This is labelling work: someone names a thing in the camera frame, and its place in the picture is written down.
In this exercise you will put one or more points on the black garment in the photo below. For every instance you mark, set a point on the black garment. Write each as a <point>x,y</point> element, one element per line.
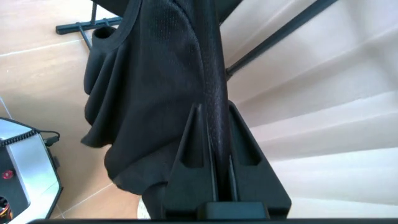
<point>149,93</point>

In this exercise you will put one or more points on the black clothes rack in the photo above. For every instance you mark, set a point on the black clothes rack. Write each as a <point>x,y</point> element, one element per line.
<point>280,31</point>

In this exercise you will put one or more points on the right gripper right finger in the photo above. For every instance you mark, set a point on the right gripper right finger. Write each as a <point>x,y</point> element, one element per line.
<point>261,183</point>

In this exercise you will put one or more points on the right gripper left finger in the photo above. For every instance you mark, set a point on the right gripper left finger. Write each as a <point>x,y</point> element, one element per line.
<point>186,186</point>

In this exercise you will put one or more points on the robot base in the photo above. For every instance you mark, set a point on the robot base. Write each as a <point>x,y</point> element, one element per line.
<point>28,174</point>

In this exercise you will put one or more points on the beige curtain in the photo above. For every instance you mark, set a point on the beige curtain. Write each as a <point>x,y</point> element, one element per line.
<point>326,124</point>

